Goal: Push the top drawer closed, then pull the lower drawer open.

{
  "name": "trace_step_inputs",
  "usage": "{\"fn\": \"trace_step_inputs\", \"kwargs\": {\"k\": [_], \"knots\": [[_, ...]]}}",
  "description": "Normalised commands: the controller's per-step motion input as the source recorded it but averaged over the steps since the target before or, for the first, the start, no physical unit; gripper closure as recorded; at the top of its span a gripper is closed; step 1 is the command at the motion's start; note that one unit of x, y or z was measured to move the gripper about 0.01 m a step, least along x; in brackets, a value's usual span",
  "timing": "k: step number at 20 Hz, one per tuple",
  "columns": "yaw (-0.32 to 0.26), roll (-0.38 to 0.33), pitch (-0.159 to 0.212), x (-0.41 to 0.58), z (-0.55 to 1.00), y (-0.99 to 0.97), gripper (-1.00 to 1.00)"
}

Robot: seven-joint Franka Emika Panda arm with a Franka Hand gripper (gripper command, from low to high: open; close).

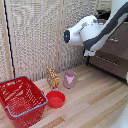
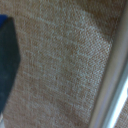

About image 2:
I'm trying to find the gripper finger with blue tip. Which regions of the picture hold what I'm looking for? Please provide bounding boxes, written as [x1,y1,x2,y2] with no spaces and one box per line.
[0,14,22,116]

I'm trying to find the silver bar drawer handle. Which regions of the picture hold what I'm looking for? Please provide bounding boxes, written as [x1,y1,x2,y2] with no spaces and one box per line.
[87,0,128,128]

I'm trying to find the brown fabric-front drawer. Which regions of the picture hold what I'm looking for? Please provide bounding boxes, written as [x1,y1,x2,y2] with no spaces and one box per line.
[0,0,128,128]

